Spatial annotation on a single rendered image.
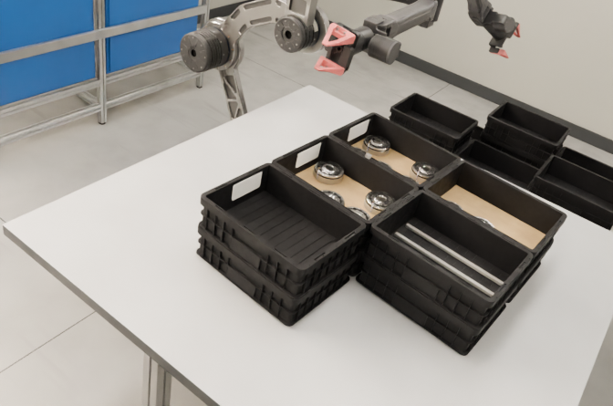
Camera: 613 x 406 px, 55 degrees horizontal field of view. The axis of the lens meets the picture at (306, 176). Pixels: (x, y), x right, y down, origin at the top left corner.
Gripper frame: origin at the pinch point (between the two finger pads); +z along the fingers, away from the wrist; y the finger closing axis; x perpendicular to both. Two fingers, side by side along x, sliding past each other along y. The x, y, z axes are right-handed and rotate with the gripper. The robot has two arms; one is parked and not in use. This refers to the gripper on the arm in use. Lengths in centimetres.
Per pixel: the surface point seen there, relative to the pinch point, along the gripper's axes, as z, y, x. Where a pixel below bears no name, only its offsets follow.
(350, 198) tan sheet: -40, 62, -6
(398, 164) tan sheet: -72, 62, -8
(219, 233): 6, 63, 12
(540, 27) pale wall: -357, 77, 7
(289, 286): 8, 59, -15
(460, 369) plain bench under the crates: -12, 69, -63
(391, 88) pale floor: -305, 155, 81
